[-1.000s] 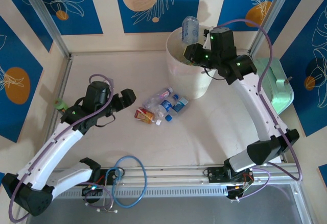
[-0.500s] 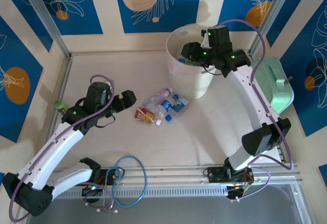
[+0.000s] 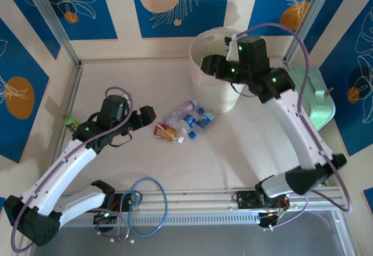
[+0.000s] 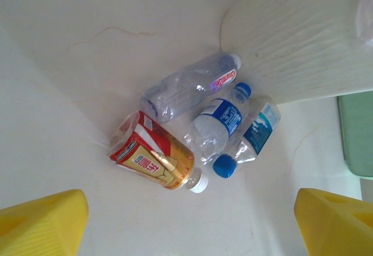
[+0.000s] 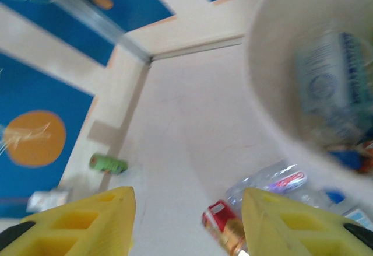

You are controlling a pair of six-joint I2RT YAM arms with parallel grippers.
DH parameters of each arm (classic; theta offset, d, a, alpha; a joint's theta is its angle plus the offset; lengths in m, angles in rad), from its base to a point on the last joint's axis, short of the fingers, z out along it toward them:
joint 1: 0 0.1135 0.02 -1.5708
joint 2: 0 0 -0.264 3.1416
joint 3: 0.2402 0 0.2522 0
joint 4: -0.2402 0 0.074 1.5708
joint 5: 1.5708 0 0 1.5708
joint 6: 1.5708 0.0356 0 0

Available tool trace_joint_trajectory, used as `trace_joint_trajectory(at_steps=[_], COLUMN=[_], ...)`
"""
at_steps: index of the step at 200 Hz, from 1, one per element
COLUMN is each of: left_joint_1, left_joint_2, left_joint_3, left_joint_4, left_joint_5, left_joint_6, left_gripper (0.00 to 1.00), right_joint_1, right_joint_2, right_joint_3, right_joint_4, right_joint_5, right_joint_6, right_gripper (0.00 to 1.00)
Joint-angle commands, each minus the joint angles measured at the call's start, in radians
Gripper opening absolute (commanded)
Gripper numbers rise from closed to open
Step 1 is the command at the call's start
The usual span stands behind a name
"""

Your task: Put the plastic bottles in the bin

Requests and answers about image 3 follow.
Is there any square Fiji water bottle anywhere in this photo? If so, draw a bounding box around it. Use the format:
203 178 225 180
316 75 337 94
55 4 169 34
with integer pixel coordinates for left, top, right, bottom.
194 110 216 133

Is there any beige plastic bin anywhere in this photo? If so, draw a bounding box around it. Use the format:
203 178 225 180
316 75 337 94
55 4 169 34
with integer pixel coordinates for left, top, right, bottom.
189 27 248 114

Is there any red gold label bottle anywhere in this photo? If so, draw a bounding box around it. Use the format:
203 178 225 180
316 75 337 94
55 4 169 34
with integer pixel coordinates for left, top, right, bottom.
153 122 185 143

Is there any clear bottle pink label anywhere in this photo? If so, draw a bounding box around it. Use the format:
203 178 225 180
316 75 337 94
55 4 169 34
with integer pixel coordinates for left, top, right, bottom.
162 99 198 124

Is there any blue-label bottle blue cap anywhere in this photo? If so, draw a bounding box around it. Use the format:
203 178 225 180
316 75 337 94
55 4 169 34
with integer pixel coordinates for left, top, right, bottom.
176 107 205 133

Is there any small green-lidded bottle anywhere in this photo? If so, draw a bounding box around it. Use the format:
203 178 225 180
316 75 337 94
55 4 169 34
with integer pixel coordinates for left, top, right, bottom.
60 111 79 131

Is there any mint green zip case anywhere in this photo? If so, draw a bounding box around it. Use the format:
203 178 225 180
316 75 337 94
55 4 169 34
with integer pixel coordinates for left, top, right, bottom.
291 65 336 131

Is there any blue stethoscope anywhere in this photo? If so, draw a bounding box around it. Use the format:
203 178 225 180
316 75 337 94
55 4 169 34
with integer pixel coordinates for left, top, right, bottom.
110 177 169 244

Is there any grey metal panel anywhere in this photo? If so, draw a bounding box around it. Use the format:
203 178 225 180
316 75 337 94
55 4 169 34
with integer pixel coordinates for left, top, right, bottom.
17 209 359 256

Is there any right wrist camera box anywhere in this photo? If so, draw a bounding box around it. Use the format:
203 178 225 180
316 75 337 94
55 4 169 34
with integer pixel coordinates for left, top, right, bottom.
224 34 241 62

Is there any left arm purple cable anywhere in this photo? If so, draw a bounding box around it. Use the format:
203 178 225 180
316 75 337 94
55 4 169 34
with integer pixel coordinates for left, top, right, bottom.
11 86 135 253

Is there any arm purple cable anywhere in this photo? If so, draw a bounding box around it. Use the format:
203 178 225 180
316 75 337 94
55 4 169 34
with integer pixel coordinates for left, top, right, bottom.
11 86 135 253
235 22 353 230

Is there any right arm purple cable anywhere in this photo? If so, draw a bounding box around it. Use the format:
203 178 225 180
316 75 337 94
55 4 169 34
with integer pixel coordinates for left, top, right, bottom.
235 22 353 230

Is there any aluminium frame post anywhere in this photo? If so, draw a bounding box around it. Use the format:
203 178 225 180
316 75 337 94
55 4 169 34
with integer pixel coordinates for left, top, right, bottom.
284 0 340 64
22 0 81 67

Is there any wide aluminium base rail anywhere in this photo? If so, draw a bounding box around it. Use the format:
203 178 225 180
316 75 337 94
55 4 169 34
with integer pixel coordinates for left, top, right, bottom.
24 187 346 218

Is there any left base wire bundle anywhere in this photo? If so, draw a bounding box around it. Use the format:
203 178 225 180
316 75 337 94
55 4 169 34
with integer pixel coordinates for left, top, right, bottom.
93 199 123 225

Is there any base wire bundle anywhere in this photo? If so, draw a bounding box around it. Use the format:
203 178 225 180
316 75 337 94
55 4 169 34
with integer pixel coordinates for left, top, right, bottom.
93 199 123 225
258 200 292 232

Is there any grey slotted cable duct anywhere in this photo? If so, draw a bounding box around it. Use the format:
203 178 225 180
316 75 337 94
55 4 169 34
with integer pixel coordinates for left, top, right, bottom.
36 212 262 228

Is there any right base wire bundle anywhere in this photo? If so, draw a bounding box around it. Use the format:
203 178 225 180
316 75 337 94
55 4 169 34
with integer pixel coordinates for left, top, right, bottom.
258 200 292 232

